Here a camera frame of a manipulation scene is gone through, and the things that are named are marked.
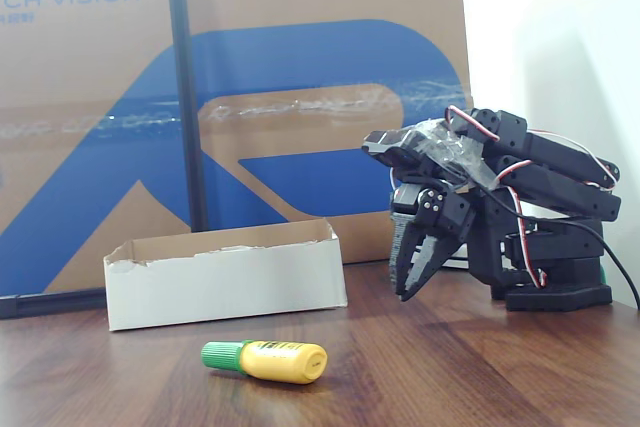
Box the white open cardboard box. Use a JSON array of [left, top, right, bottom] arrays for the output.
[[102, 217, 350, 333]]

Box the green plastic cup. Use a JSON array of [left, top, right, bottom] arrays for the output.
[[200, 339, 330, 387]]

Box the black vertical pole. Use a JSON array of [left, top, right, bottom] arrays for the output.
[[163, 0, 211, 235]]

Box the red white servo wire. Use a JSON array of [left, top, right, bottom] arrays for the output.
[[445, 104, 503, 145], [528, 130, 618, 191], [491, 158, 551, 291]]

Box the black horizontal base bar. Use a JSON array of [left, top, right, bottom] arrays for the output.
[[0, 288, 108, 321]]

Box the black camera cable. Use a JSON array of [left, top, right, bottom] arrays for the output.
[[474, 181, 640, 311]]

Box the taped camera on gripper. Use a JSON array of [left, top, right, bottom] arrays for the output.
[[361, 118, 497, 189]]

